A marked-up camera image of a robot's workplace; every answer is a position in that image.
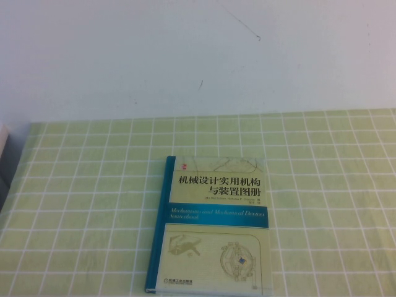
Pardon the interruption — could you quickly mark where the blue and cream hardcover book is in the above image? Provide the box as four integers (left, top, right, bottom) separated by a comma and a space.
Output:
144, 155, 273, 295

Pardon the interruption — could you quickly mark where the green checked tablecloth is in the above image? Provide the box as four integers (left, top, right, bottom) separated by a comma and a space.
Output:
0, 108, 396, 297

